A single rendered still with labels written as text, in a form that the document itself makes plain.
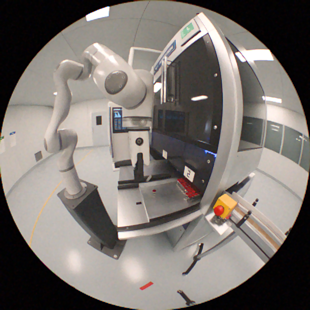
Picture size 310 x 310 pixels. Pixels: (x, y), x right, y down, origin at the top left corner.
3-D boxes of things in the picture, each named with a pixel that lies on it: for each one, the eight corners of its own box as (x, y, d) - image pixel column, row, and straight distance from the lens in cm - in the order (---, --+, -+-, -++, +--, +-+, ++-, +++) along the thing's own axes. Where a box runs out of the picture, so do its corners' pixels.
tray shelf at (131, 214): (163, 161, 102) (164, 160, 102) (211, 210, 59) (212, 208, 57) (120, 166, 95) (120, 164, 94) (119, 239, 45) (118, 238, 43)
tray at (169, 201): (183, 179, 72) (183, 175, 70) (206, 202, 59) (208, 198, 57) (139, 187, 61) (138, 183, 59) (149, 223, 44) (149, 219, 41)
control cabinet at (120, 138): (142, 153, 148) (142, 103, 144) (147, 157, 131) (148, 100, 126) (110, 157, 140) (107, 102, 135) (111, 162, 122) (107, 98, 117)
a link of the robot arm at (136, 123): (156, 117, 23) (156, 129, 23) (148, 119, 31) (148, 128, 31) (121, 117, 22) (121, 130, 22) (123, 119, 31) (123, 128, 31)
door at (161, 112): (153, 129, 115) (154, 83, 126) (169, 132, 72) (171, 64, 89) (152, 129, 115) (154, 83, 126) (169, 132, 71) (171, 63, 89)
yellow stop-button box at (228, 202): (221, 203, 50) (227, 191, 46) (231, 212, 49) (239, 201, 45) (211, 209, 45) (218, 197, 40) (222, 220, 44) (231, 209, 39)
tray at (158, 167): (165, 162, 97) (166, 159, 96) (178, 174, 77) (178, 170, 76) (134, 165, 89) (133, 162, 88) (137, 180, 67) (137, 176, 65)
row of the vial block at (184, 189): (178, 183, 66) (179, 178, 63) (193, 201, 56) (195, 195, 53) (175, 184, 65) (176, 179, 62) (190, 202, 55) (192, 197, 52)
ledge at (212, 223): (219, 208, 62) (221, 206, 61) (234, 222, 61) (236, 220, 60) (203, 218, 53) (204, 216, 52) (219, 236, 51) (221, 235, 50)
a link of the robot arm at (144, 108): (147, 115, 20) (154, 118, 29) (149, 63, 25) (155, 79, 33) (114, 117, 24) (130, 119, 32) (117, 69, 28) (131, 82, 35)
